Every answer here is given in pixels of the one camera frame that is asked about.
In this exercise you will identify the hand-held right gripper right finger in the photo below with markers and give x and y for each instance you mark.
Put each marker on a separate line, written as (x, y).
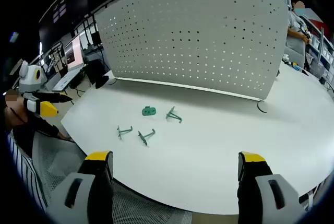
(263, 198)

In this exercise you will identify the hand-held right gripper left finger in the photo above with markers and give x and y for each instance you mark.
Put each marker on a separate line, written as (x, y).
(86, 198)

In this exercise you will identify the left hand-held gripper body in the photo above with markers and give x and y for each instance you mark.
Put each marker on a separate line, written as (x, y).
(32, 77)

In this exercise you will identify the green hook assembly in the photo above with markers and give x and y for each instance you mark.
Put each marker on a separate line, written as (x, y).
(125, 130)
(174, 116)
(147, 135)

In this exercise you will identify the green mounting plate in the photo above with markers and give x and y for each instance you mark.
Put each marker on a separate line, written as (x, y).
(148, 111)

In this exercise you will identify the white office desk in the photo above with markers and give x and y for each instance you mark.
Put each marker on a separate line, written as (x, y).
(65, 80)

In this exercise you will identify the grey mesh office chair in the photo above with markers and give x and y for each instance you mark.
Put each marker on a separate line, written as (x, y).
(60, 156)

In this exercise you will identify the pink lit monitor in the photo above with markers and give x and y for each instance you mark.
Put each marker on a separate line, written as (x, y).
(74, 51)

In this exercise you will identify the black cylinder speaker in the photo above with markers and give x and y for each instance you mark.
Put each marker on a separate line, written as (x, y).
(101, 83)

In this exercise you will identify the black computer tower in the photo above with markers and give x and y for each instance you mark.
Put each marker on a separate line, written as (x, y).
(95, 68)

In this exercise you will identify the person in striped shirt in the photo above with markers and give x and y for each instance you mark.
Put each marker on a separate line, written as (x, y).
(23, 171)

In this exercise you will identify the black monitor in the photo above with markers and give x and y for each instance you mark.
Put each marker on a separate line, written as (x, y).
(96, 38)

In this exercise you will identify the small blue yellow object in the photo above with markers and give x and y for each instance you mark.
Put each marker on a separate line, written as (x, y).
(296, 66)

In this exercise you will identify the small white object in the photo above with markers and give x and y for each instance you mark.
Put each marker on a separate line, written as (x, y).
(286, 59)

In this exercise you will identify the white perforated pegboard panel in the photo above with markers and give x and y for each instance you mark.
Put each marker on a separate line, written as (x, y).
(182, 38)

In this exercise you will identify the shelf with storage bins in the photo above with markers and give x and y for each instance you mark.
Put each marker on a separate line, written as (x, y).
(323, 49)

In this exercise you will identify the large dark wall screen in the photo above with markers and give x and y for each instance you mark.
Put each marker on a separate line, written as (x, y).
(70, 4)

